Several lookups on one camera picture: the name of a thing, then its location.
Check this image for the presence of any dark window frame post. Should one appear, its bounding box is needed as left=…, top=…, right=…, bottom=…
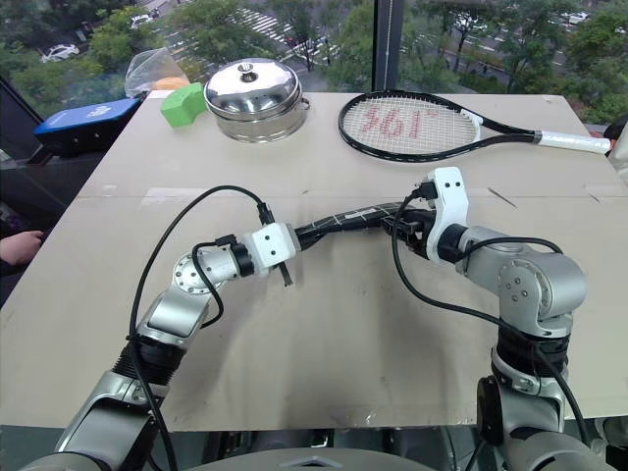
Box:
left=371, top=0, right=406, bottom=94

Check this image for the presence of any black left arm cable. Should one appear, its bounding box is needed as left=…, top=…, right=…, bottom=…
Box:
left=125, top=184, right=274, bottom=471

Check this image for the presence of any black white tennis racket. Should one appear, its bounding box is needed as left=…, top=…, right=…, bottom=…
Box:
left=337, top=90, right=614, bottom=164

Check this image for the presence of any bystander bare hand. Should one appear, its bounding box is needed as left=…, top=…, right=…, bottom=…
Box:
left=0, top=229, right=45, bottom=267

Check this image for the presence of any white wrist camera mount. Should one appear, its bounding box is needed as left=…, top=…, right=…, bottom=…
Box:
left=425, top=166, right=471, bottom=261
left=243, top=221, right=300, bottom=273

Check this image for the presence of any clear plastic bag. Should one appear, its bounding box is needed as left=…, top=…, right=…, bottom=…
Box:
left=125, top=47, right=191, bottom=98

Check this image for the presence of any grey rounded robot housing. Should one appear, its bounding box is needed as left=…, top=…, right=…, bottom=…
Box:
left=188, top=444, right=541, bottom=471

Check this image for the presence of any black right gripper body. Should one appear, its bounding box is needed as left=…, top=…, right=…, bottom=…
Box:
left=390, top=209, right=436, bottom=257

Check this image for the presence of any stainless steel pot lid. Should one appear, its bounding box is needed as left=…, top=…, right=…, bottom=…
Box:
left=203, top=57, right=303, bottom=120

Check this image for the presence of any green foam block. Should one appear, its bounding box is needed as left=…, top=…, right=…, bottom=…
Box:
left=160, top=81, right=206, bottom=131

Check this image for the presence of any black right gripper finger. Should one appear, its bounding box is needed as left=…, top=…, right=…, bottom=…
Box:
left=380, top=216, right=406, bottom=242

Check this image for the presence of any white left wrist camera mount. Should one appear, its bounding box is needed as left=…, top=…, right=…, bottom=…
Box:
left=243, top=221, right=300, bottom=273

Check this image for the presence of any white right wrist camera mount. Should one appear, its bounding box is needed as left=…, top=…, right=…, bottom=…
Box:
left=425, top=166, right=471, bottom=261

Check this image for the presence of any blue black flat device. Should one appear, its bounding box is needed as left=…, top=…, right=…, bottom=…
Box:
left=32, top=96, right=142, bottom=159

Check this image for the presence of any white parked car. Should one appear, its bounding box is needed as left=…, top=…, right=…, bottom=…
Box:
left=39, top=43, right=80, bottom=65

